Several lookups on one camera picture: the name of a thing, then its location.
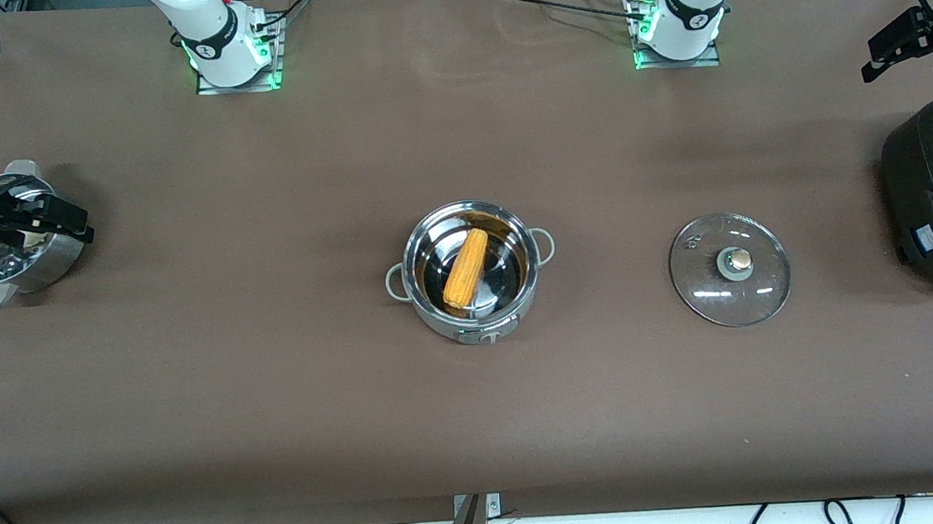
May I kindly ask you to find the glass pot lid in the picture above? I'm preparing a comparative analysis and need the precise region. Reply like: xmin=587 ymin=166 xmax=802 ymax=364
xmin=666 ymin=208 xmax=796 ymax=333

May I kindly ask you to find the yellow corn cob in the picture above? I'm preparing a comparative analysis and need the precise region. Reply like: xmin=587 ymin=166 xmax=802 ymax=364
xmin=437 ymin=227 xmax=494 ymax=312

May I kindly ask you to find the steel steamer pot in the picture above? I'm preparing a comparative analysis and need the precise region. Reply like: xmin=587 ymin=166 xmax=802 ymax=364
xmin=0 ymin=155 xmax=93 ymax=308

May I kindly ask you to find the brown table cover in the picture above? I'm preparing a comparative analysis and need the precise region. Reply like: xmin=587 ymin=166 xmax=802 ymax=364
xmin=0 ymin=0 xmax=933 ymax=524

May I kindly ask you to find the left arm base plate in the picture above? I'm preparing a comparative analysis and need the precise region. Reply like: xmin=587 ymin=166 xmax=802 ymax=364
xmin=628 ymin=0 xmax=722 ymax=73

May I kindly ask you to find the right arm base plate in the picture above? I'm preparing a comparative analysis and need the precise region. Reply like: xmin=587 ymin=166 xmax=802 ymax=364
xmin=191 ymin=14 xmax=288 ymax=96

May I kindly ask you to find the black base cable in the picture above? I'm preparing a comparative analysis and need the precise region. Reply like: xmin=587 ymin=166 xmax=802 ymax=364
xmin=250 ymin=0 xmax=320 ymax=32

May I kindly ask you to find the steel pot with handles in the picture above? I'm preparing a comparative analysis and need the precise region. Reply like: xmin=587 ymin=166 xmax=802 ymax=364
xmin=380 ymin=194 xmax=564 ymax=353

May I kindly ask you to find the silver table edge bracket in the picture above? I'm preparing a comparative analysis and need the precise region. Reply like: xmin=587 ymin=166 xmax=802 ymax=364
xmin=452 ymin=491 xmax=503 ymax=521

